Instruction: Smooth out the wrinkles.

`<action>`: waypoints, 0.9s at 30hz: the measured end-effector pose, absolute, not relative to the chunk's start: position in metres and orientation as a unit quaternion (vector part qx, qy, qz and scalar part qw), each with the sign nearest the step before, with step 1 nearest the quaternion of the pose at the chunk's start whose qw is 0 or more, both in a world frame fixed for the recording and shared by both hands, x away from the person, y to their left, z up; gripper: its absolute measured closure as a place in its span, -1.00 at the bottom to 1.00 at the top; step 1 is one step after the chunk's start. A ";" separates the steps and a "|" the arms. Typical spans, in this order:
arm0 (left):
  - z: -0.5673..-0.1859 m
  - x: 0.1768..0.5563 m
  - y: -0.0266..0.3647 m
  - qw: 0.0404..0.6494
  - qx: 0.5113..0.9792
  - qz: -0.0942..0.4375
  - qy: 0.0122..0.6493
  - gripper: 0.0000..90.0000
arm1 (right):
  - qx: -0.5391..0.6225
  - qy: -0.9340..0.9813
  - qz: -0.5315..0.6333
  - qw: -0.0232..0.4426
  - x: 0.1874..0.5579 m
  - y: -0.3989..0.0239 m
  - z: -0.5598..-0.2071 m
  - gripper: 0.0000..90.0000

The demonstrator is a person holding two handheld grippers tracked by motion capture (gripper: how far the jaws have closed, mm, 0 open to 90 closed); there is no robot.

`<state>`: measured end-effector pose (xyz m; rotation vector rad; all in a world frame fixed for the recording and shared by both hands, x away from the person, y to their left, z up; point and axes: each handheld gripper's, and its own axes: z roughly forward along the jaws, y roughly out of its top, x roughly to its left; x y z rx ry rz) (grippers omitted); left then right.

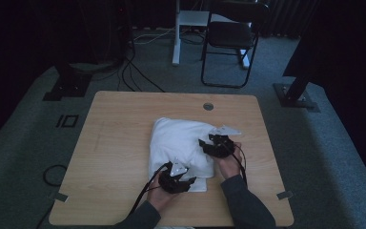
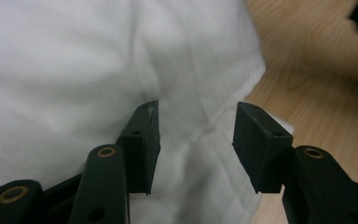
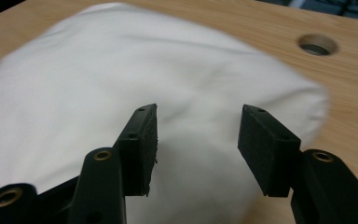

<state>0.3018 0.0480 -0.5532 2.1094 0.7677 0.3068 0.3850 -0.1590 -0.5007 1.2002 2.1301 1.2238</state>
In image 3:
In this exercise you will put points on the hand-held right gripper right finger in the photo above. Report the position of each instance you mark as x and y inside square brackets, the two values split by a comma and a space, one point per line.
[268, 155]

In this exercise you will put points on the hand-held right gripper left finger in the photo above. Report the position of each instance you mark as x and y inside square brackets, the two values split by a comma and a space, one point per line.
[138, 152]

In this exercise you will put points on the white tiered skirt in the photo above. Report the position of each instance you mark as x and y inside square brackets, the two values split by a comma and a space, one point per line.
[136, 93]

